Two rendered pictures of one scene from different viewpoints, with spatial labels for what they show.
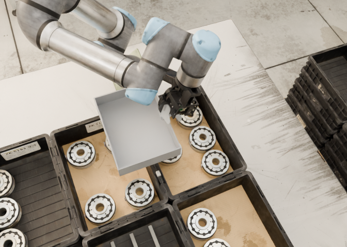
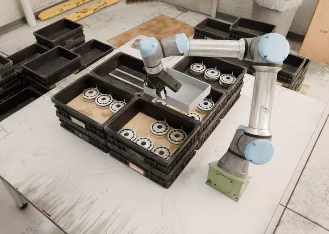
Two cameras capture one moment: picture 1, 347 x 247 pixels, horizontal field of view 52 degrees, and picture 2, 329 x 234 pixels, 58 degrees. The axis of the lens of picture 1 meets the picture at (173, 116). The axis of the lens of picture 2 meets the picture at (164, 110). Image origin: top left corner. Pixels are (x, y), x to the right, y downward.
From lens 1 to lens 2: 1.65 m
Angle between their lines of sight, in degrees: 76
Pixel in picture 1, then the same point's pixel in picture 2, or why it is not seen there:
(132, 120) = (182, 94)
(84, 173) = not seen: hidden behind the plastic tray
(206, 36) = (149, 41)
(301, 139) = (66, 219)
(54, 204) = not seen: hidden behind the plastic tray
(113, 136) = (185, 84)
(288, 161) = (74, 194)
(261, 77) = not seen: outside the picture
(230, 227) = (102, 116)
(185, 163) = (145, 131)
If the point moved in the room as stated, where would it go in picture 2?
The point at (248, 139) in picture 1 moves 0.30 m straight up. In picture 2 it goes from (112, 194) to (104, 155)
